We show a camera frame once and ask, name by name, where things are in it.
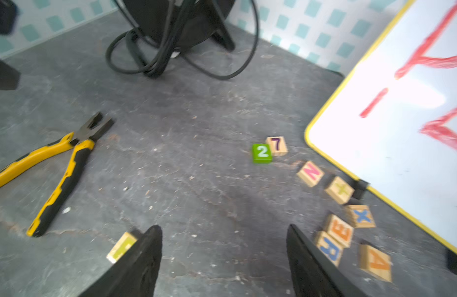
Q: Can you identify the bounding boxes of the wooden block number 7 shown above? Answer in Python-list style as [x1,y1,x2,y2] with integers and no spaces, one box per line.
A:
[265,136,289,157]

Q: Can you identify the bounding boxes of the wooden block letter P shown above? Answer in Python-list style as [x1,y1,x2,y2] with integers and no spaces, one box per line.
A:
[107,232,138,264]

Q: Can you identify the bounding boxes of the wooden block letter E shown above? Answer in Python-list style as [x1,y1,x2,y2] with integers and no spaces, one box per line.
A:
[324,214,355,248]

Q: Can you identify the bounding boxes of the yellow black pliers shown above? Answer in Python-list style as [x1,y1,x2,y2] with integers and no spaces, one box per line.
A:
[0,112,115,238]

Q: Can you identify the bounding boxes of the black cable reel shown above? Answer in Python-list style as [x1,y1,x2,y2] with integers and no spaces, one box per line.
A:
[105,0,260,80]

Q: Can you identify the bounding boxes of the wooden block letter A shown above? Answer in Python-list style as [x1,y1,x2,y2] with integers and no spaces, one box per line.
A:
[360,245,392,282]

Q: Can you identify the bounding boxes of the wooden block letter N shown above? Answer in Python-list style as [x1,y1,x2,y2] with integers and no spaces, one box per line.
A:
[296,161,324,188]

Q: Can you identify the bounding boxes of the wooden block letter X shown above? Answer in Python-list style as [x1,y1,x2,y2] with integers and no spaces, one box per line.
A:
[344,204,376,228]

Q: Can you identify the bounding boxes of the wooden block letter R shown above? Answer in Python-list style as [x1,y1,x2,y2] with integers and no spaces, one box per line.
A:
[315,231,344,267]

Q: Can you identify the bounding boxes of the green block number 2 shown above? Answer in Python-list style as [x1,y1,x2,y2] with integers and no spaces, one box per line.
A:
[252,144,273,164]

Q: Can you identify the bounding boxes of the wooden block plus sign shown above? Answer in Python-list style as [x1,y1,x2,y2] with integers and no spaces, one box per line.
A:
[325,176,355,205]

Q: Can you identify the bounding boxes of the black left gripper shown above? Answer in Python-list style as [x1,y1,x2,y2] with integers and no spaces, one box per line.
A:
[0,0,21,91]

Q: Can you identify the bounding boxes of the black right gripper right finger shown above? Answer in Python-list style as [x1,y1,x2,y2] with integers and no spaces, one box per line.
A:
[286,224,366,297]

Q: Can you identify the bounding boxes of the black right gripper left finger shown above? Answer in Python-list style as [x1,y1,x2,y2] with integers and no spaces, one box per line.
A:
[80,225,163,297]

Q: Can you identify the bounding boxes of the whiteboard with red PEAR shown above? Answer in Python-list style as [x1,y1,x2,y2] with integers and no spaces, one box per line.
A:
[305,1,457,254]

